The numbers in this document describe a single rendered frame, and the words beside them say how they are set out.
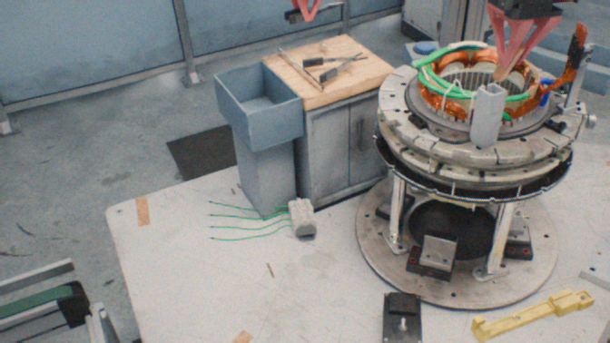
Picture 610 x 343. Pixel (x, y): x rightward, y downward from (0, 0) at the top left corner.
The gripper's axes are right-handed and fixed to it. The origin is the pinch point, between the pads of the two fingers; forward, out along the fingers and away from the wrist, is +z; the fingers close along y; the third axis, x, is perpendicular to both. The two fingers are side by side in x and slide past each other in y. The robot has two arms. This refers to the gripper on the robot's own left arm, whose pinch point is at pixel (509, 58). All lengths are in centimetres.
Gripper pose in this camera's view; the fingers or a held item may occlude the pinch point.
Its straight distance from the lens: 76.6
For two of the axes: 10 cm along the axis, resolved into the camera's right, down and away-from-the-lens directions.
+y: 9.4, -1.7, 2.8
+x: -3.3, -5.7, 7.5
